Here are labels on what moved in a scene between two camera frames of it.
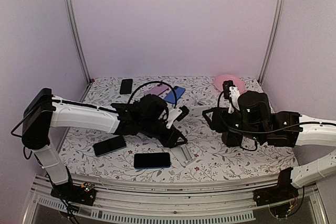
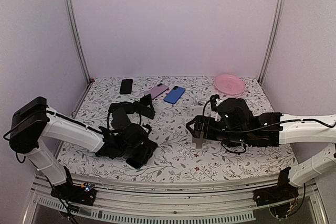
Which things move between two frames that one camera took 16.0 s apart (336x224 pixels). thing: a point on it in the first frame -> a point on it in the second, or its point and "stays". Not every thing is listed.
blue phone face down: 170,97 stays
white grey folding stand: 182,155 -> 198,143
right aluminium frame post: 276,27 stays
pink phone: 158,89 stays
